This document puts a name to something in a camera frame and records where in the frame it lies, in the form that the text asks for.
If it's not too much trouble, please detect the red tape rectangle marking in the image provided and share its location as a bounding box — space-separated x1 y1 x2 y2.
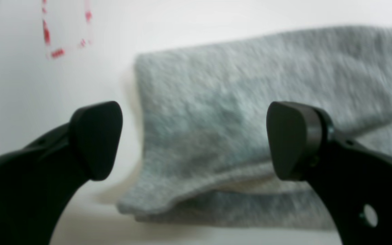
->
41 0 93 59

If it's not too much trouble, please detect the grey t-shirt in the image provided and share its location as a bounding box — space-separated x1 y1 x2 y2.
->
117 26 392 230

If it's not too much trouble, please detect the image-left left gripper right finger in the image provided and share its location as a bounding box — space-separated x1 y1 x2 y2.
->
266 102 392 245

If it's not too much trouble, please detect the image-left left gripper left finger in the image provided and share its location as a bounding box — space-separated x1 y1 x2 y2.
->
0 101 123 245

